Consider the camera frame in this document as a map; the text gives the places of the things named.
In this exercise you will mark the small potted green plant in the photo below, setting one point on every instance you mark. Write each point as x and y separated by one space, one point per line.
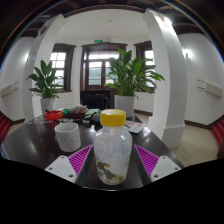
46 83

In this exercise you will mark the wall lamp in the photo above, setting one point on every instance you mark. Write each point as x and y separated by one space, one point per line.
186 53

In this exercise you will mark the printed paper sheet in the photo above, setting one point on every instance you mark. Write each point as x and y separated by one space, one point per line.
135 126

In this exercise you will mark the green exit sign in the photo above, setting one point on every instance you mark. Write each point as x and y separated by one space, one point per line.
98 41

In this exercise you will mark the green book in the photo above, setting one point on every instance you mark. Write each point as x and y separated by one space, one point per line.
91 112

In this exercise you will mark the white speckled cup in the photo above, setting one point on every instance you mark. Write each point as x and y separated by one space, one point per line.
68 137

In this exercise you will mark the clear bottle with yellow cap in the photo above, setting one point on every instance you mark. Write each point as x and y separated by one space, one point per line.
112 146

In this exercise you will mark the black chair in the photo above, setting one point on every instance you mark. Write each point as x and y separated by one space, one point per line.
95 100

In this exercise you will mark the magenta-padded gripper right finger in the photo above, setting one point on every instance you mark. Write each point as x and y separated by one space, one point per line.
163 167

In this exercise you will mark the basket of snacks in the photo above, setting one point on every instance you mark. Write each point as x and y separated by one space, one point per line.
76 111

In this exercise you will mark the large potted green plant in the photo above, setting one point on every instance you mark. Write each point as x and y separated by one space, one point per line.
130 76

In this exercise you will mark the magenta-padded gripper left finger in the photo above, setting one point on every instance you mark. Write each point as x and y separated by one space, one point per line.
61 166

